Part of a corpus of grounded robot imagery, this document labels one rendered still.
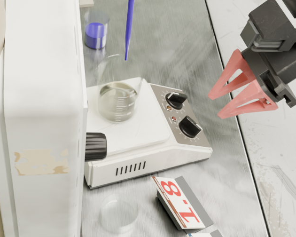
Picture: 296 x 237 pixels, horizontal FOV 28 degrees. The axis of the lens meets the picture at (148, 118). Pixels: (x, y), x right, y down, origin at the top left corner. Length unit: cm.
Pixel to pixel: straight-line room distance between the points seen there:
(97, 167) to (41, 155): 60
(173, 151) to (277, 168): 19
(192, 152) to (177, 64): 22
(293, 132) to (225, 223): 22
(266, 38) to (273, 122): 31
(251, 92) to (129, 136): 18
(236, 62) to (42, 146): 61
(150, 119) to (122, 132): 5
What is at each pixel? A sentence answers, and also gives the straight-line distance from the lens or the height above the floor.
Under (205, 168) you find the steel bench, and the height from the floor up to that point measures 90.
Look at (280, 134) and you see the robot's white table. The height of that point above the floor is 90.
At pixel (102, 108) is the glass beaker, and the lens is 82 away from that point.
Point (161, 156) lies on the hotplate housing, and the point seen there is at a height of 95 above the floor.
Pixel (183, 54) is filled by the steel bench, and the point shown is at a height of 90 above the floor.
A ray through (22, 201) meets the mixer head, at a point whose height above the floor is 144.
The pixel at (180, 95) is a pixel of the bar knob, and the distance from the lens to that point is 92.
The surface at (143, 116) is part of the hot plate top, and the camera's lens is 85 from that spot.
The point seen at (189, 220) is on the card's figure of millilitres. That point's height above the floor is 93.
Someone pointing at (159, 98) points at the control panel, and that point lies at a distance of 91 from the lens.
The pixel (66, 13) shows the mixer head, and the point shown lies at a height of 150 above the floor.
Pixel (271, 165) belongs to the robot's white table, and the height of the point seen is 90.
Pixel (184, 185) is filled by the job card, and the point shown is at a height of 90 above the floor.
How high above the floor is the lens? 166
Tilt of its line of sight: 52 degrees down
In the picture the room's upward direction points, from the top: 11 degrees clockwise
